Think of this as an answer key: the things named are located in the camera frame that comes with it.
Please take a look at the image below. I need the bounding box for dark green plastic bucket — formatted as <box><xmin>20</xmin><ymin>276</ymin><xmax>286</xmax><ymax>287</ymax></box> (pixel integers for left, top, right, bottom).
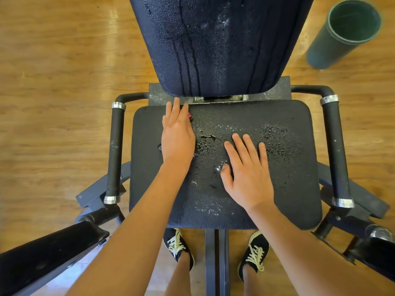
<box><xmin>305</xmin><ymin>0</ymin><xmax>383</xmax><ymax>71</ymax></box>

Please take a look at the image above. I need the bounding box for person's left leg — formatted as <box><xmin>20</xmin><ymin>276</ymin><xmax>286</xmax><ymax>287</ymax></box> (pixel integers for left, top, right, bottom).
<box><xmin>165</xmin><ymin>256</ymin><xmax>192</xmax><ymax>296</ymax></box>

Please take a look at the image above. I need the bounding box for person's left forearm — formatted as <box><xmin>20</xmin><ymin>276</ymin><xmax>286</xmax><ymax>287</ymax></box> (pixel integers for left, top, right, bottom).
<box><xmin>65</xmin><ymin>158</ymin><xmax>189</xmax><ymax>296</ymax></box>

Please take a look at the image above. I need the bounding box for person's black shoe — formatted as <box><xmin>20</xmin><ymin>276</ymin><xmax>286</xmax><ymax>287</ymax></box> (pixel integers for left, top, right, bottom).
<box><xmin>237</xmin><ymin>230</ymin><xmax>270</xmax><ymax>282</ymax></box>
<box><xmin>162</xmin><ymin>227</ymin><xmax>195</xmax><ymax>271</ymax></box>

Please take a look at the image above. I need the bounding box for person's leg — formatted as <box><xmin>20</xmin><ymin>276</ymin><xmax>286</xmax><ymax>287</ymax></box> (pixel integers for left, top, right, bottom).
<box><xmin>241</xmin><ymin>265</ymin><xmax>263</xmax><ymax>296</ymax></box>
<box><xmin>165</xmin><ymin>256</ymin><xmax>192</xmax><ymax>296</ymax></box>

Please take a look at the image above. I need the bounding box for person's right forearm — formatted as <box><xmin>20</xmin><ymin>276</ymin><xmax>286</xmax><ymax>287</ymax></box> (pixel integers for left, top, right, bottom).
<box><xmin>247</xmin><ymin>200</ymin><xmax>386</xmax><ymax>296</ymax></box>

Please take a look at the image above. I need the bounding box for person's right black shoe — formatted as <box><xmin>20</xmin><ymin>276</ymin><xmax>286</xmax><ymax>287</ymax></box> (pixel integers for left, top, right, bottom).
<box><xmin>237</xmin><ymin>230</ymin><xmax>270</xmax><ymax>282</ymax></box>

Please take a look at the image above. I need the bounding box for person's left black shoe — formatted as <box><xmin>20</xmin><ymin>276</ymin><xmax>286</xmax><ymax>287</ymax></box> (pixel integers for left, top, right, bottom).
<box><xmin>162</xmin><ymin>227</ymin><xmax>195</xmax><ymax>271</ymax></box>

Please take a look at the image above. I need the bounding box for person's right hand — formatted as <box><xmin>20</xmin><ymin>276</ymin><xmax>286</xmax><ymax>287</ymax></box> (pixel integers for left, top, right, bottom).
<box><xmin>220</xmin><ymin>133</ymin><xmax>275</xmax><ymax>213</ymax></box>

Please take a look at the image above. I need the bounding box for person's right leg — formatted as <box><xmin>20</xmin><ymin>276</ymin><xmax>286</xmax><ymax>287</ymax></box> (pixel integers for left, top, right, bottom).
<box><xmin>241</xmin><ymin>265</ymin><xmax>263</xmax><ymax>296</ymax></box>

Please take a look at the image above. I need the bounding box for person's left hand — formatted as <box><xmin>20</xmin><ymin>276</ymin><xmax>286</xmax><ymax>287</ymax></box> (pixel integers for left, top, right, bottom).
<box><xmin>161</xmin><ymin>97</ymin><xmax>196</xmax><ymax>167</ymax></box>

